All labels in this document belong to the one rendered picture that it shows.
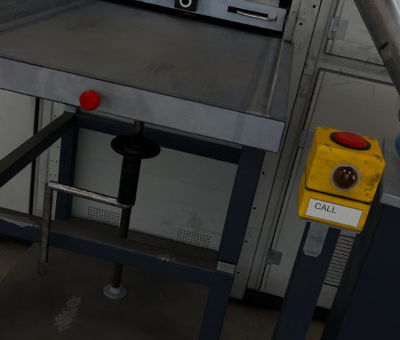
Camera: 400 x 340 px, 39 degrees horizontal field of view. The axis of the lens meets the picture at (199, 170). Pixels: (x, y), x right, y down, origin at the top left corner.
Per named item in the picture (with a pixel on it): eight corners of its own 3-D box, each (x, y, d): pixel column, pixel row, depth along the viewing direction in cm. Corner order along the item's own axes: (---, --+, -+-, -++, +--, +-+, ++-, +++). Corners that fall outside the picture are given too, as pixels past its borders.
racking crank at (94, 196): (32, 276, 104) (42, 127, 91) (40, 267, 106) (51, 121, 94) (118, 301, 102) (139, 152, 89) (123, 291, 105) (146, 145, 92)
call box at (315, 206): (361, 236, 68) (388, 160, 63) (296, 220, 68) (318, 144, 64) (355, 206, 75) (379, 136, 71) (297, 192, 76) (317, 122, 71)
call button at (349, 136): (365, 158, 66) (369, 146, 65) (332, 151, 66) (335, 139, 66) (362, 147, 70) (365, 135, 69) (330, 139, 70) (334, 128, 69)
